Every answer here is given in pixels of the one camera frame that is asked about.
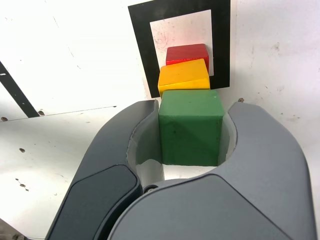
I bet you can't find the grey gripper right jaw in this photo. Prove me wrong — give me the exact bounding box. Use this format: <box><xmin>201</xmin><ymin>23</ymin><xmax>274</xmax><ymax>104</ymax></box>
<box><xmin>107</xmin><ymin>100</ymin><xmax>315</xmax><ymax>240</ymax></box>

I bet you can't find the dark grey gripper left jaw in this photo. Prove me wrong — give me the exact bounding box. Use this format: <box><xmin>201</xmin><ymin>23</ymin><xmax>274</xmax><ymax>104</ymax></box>
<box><xmin>46</xmin><ymin>99</ymin><xmax>165</xmax><ymax>240</ymax></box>

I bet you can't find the green cube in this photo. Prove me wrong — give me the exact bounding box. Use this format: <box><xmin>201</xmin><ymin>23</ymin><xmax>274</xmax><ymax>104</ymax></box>
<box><xmin>157</xmin><ymin>89</ymin><xmax>224</xmax><ymax>167</ymax></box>

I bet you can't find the yellow cube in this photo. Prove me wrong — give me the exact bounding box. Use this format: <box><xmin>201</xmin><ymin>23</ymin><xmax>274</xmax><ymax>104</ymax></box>
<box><xmin>157</xmin><ymin>58</ymin><xmax>211</xmax><ymax>99</ymax></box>

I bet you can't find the red cube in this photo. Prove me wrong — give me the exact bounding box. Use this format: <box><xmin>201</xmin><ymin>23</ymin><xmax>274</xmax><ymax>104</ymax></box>
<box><xmin>165</xmin><ymin>43</ymin><xmax>210</xmax><ymax>74</ymax></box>

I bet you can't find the black tape square outline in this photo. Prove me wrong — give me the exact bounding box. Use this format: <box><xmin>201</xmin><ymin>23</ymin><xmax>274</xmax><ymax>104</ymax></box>
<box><xmin>127</xmin><ymin>0</ymin><xmax>232</xmax><ymax>99</ymax></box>

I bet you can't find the black tape strip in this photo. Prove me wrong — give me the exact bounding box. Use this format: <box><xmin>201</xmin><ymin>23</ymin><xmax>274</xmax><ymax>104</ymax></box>
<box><xmin>0</xmin><ymin>60</ymin><xmax>41</xmax><ymax>119</ymax></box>

